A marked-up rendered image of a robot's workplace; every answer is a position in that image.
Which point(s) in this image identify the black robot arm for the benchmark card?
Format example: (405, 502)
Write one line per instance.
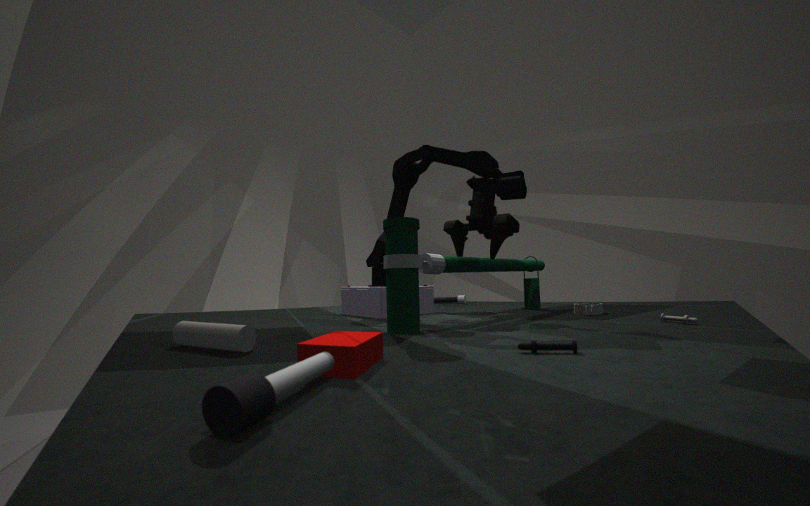
(405, 175)

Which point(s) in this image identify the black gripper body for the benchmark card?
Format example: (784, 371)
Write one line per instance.
(481, 216)

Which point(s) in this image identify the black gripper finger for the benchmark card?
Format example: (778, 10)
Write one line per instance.
(498, 235)
(458, 240)

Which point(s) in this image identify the grey tapered cup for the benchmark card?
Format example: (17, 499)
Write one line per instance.
(426, 263)

